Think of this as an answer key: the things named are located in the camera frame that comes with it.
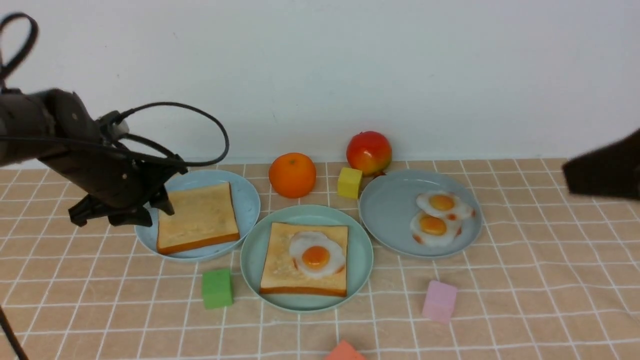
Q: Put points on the pink cube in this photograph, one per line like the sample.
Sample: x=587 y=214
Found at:
x=439 y=303

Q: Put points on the toast slice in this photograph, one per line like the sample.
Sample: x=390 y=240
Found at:
x=203 y=216
x=279 y=275

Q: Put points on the fried egg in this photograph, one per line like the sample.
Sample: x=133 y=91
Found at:
x=445 y=205
x=433 y=231
x=315 y=255

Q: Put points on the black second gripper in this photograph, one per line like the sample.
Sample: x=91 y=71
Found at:
x=612 y=171

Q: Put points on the orange-red cube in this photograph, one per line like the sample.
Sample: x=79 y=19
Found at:
x=344 y=351

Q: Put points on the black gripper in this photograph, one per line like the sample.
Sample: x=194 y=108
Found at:
x=117 y=185

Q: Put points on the light blue left plate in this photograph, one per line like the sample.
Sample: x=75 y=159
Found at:
x=246 y=203

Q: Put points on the red yellow apple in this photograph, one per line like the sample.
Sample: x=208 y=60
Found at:
x=369 y=152

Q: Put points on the orange mandarin fruit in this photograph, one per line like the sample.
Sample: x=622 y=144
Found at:
x=293 y=175

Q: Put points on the grey-blue right plate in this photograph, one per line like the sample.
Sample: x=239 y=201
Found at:
x=388 y=204

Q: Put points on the yellow cube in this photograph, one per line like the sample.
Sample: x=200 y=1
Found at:
x=349 y=183

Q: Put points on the green centre plate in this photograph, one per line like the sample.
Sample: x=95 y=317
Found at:
x=360 y=256

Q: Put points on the green cube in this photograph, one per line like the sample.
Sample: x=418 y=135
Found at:
x=217 y=288

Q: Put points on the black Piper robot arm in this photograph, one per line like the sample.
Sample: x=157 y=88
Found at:
x=27 y=132

